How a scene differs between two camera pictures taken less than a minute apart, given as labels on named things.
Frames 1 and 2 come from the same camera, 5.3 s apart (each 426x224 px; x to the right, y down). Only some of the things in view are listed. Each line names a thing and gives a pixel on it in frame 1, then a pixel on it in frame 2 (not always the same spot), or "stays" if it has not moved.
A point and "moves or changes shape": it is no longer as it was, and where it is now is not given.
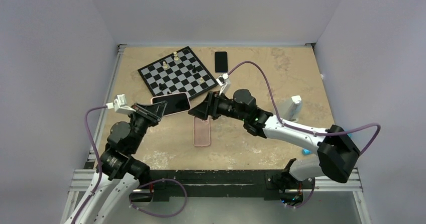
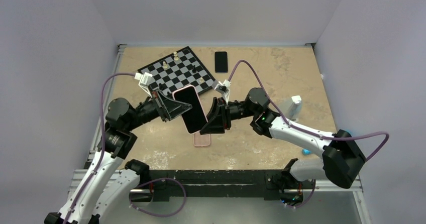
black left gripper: [152, 112] to [170, 108]
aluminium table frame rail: [106, 99] stays
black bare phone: [221, 64] stays
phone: [176, 103] moves or changes shape
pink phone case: [201, 132] stays
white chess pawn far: [176, 58] stays
